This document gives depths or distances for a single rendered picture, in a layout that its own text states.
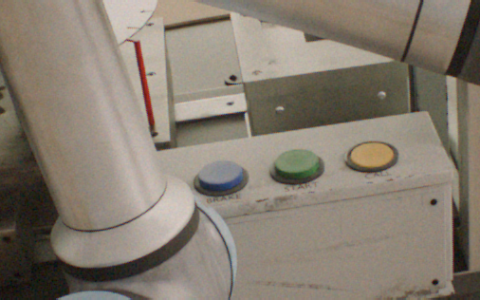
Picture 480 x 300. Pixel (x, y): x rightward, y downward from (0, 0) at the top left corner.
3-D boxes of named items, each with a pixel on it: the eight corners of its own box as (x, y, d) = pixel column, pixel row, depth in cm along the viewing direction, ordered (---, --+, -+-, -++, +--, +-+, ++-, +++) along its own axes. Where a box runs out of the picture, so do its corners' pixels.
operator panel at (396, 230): (431, 231, 117) (427, 109, 109) (455, 295, 108) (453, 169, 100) (169, 272, 117) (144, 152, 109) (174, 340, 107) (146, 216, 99)
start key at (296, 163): (316, 163, 105) (314, 145, 104) (323, 186, 102) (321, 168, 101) (274, 169, 105) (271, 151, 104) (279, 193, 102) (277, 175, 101)
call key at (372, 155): (389, 157, 106) (388, 139, 105) (397, 179, 102) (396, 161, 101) (348, 163, 106) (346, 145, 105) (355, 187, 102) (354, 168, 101)
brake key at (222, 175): (242, 175, 105) (239, 156, 104) (246, 198, 102) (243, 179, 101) (199, 180, 105) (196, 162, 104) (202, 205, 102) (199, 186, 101)
